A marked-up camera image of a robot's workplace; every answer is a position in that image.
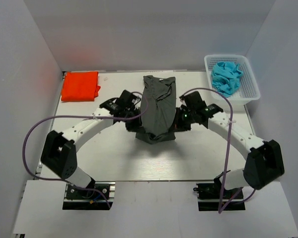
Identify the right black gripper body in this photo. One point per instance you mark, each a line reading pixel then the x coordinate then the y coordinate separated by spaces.
pixel 187 117

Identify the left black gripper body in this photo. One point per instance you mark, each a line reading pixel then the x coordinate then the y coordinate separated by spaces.
pixel 132 111

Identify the dark grey t-shirt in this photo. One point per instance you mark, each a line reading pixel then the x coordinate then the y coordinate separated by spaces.
pixel 160 110

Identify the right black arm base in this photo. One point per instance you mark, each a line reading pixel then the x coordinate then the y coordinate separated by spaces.
pixel 208 196

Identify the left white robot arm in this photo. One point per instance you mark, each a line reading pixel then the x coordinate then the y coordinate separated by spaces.
pixel 60 148

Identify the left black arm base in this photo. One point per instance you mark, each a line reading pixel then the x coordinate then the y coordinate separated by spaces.
pixel 76 199

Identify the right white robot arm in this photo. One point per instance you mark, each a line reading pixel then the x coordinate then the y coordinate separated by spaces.
pixel 263 159

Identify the crumpled light blue t-shirt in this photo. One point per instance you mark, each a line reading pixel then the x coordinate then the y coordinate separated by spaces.
pixel 226 77

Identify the folded orange t-shirt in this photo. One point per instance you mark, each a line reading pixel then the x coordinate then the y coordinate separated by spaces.
pixel 80 87

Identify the white plastic basket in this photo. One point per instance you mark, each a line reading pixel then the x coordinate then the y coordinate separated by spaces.
pixel 248 90

